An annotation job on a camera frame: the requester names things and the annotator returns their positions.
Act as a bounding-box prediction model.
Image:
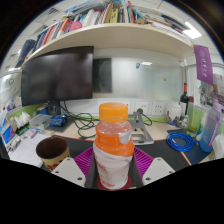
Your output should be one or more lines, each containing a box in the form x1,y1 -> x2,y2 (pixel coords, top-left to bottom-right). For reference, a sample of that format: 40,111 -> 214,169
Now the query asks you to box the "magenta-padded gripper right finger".
132,147 -> 176,188

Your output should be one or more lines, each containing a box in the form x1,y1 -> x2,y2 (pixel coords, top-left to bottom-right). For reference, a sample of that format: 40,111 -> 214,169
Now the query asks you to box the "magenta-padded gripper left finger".
51,147 -> 98,190

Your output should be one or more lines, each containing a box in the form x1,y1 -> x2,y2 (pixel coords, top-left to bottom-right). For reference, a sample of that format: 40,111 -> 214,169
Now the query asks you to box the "purple gradient water bottle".
198,98 -> 224,154

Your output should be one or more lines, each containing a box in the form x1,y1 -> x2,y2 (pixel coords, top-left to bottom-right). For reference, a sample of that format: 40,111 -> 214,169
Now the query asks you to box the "black desk mat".
49,129 -> 212,175

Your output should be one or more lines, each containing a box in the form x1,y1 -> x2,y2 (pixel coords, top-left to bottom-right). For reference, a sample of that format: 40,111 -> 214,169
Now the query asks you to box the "brown paper cup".
35,136 -> 71,172

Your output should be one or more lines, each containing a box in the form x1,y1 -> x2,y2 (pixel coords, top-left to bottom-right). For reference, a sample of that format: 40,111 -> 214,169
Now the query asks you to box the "grey metal laptop stand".
127,111 -> 155,146

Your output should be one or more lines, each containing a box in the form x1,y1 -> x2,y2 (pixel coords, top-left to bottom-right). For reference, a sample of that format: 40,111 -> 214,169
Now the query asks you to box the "white paper sheet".
9,132 -> 52,168

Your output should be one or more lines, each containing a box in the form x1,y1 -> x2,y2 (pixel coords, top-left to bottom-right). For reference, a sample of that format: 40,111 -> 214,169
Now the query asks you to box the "orange-capped drink bottle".
92,102 -> 136,191

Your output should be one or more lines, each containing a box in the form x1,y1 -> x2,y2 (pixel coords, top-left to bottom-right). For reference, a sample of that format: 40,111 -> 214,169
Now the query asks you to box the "blue packet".
49,113 -> 70,128

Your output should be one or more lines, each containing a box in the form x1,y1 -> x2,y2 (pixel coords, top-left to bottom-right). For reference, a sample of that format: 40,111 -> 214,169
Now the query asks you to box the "clear plastic box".
28,113 -> 53,131

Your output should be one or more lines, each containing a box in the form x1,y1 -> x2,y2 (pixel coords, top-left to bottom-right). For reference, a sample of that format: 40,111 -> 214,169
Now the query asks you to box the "white jar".
167,102 -> 183,123

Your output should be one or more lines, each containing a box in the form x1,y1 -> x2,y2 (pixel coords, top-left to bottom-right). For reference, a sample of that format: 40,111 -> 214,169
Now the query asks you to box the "clear green container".
187,104 -> 205,135

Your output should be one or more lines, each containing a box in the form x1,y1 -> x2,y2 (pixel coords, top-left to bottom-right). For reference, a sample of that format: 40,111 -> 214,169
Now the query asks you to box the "white tissue box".
8,111 -> 32,136

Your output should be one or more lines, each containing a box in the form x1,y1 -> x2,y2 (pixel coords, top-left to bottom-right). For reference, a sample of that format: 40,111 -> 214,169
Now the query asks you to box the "dark wine bottle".
179,82 -> 190,116

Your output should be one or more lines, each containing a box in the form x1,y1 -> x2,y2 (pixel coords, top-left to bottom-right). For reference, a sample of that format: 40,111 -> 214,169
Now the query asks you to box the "black computer monitor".
20,45 -> 95,116

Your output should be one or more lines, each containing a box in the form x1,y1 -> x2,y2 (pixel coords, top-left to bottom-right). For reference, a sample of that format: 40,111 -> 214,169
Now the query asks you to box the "purple hanging banner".
192,44 -> 215,87

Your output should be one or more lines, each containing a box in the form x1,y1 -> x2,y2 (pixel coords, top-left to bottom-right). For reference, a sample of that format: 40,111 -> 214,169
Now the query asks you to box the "white shelf with books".
14,0 -> 202,68

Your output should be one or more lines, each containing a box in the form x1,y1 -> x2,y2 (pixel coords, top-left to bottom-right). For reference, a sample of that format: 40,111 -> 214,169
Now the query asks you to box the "coiled blue cable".
165,131 -> 198,154

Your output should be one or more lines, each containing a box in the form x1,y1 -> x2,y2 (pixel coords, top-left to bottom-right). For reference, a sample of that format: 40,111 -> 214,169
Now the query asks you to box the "black monitor cable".
60,101 -> 100,140

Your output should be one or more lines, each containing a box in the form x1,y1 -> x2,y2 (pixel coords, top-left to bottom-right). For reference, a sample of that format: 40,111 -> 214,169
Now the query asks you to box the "white wall socket strip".
134,100 -> 167,117

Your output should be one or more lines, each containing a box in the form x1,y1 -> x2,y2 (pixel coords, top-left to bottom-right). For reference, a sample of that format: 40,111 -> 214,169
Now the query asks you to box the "dark wall poster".
92,57 -> 113,94

